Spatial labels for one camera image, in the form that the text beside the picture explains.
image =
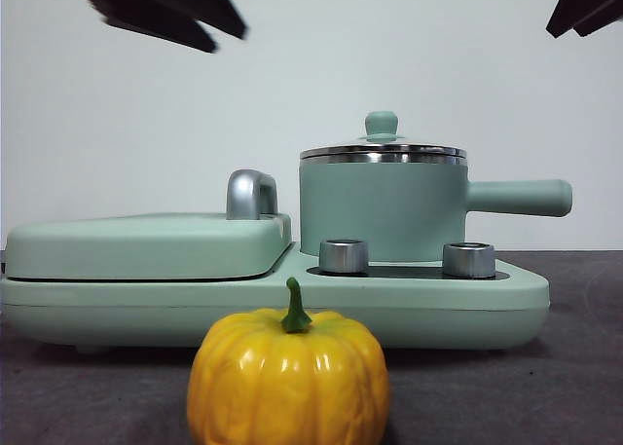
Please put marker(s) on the glass pot lid green knob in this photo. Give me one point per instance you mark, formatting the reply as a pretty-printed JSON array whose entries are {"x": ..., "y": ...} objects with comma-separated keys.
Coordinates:
[{"x": 382, "y": 123}]

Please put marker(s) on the yellow toy pumpkin green stem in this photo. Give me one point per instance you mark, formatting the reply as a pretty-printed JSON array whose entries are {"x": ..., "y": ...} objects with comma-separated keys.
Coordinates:
[{"x": 292, "y": 381}]

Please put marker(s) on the mint green breakfast machine base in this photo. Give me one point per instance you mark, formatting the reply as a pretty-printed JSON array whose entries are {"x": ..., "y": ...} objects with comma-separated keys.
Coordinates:
[{"x": 438, "y": 308}]

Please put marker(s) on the silver control knob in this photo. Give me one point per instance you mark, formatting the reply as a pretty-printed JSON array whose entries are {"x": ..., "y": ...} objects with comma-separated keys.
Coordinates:
[
  {"x": 468, "y": 261},
  {"x": 343, "y": 257}
]

